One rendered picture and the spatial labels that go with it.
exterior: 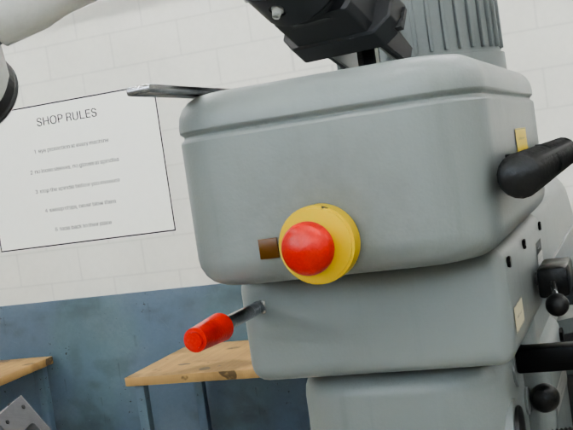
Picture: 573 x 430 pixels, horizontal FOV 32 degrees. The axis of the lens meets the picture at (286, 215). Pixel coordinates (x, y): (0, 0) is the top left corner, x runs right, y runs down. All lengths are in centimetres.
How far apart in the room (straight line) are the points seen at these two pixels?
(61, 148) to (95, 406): 156
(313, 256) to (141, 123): 510
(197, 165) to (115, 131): 507
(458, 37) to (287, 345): 43
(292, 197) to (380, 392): 23
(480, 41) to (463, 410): 45
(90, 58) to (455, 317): 521
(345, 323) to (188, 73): 484
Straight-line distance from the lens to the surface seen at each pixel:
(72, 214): 606
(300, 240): 72
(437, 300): 85
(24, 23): 84
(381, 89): 75
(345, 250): 75
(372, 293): 87
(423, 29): 114
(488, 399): 92
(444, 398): 91
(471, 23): 115
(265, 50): 551
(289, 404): 568
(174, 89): 79
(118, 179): 589
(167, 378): 499
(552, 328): 120
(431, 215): 75
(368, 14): 91
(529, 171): 76
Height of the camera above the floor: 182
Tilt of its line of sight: 3 degrees down
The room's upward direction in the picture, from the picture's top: 8 degrees counter-clockwise
